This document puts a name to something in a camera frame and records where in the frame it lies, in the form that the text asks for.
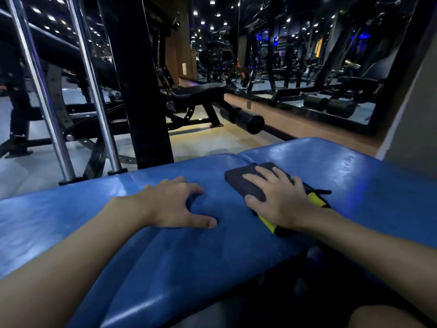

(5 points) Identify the person's right hand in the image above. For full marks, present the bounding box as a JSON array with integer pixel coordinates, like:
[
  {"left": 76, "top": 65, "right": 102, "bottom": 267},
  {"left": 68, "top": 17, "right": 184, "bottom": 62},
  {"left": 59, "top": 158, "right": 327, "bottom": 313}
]
[{"left": 241, "top": 166, "right": 320, "bottom": 233}]

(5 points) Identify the person's left hand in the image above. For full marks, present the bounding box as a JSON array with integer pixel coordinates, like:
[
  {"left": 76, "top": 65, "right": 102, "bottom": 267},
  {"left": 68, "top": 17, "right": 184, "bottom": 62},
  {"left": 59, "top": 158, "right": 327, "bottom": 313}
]
[{"left": 135, "top": 176, "right": 218, "bottom": 229}]

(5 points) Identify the grey and yellow cleaning cloth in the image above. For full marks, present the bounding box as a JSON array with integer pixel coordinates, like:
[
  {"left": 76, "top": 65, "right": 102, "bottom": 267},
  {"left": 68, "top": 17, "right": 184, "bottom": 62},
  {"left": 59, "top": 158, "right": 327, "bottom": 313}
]
[{"left": 224, "top": 162, "right": 332, "bottom": 238}]

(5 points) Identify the blue padded bench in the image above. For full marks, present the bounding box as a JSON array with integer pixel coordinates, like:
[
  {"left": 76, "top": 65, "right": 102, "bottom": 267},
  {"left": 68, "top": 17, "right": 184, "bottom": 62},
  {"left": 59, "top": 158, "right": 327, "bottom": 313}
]
[{"left": 0, "top": 137, "right": 437, "bottom": 328}]

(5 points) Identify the person's right forearm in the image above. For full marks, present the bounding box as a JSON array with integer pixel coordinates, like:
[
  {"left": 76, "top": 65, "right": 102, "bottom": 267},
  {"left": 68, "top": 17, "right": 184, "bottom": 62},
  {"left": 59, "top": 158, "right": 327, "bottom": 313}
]
[{"left": 300, "top": 208, "right": 437, "bottom": 315}]

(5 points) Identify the person's left forearm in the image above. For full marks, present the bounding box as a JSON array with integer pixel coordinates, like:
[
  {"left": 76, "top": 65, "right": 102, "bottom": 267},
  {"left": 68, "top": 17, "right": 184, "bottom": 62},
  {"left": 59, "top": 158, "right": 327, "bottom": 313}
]
[{"left": 0, "top": 196, "right": 151, "bottom": 328}]

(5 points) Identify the black foam roller pad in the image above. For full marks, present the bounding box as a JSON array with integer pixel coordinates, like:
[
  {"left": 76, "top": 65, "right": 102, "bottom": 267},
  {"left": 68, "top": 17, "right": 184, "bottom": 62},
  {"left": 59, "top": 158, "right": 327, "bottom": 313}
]
[{"left": 219, "top": 107, "right": 265, "bottom": 135}]

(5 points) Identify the black machine column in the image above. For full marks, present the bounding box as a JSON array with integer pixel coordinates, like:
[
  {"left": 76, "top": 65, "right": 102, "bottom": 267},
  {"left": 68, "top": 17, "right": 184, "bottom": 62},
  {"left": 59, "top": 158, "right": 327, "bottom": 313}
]
[{"left": 97, "top": 0, "right": 175, "bottom": 169}]

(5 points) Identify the chrome guide rod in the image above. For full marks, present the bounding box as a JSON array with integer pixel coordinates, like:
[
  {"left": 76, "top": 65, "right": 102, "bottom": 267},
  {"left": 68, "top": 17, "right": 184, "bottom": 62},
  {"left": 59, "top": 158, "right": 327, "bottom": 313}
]
[
  {"left": 65, "top": 0, "right": 123, "bottom": 173},
  {"left": 5, "top": 0, "right": 77, "bottom": 183}
]

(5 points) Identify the black gym equipment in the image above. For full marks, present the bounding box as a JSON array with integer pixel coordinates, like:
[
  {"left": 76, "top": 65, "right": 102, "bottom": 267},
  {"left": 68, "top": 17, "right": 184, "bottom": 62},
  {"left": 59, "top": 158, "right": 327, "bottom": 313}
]
[{"left": 191, "top": 0, "right": 424, "bottom": 135}]

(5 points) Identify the black weight machine frame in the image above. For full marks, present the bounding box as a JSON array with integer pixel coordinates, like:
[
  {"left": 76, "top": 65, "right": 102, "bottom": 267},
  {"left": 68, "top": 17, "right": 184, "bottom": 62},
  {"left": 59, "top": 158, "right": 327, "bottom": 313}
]
[{"left": 0, "top": 8, "right": 137, "bottom": 185}]

